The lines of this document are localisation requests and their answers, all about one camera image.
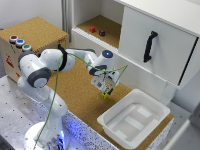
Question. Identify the white sliding door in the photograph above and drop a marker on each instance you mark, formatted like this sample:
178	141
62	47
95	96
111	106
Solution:
153	46

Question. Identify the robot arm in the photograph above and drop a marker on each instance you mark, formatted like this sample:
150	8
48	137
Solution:
36	71

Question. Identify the wooden drawer box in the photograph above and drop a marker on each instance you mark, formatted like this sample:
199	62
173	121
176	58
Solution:
36	33

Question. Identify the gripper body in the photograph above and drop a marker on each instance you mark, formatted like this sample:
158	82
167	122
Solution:
106	79

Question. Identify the yellow block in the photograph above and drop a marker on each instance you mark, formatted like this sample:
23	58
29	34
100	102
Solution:
104	95

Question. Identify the purple block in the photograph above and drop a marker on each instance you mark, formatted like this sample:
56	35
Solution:
102	32

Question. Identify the white plastic box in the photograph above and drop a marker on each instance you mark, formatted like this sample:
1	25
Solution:
133	120

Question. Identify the red button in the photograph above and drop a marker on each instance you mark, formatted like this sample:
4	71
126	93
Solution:
13	38

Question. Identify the green button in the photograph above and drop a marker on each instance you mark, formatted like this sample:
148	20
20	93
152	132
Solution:
26	47

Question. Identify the pink block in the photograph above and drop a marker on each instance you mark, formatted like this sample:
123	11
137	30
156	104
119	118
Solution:
92	29

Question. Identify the white cabinet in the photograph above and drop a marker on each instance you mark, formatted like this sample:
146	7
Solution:
100	33

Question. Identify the blue button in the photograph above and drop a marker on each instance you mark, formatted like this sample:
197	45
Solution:
20	42

